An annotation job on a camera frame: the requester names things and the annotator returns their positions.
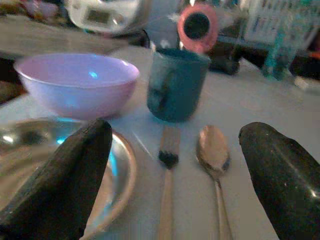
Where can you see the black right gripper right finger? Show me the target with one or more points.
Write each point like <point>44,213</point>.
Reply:
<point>282,185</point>

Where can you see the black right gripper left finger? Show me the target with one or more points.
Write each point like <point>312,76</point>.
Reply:
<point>57,180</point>

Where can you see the silver metal plate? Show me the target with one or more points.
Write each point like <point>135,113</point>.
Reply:
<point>120,170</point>

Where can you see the silver metal spoon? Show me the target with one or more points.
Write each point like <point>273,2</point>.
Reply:
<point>215,160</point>

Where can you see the pink plastic bowl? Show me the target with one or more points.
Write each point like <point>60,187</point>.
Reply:
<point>77,85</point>

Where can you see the silver metal fork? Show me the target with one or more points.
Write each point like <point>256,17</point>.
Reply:
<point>168,175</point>

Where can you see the dark block on table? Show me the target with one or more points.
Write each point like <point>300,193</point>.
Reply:
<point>225,60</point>

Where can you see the teal ceramic mug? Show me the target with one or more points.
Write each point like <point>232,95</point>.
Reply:
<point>176,86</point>

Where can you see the white appliance with display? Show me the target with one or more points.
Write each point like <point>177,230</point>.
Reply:
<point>105,15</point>

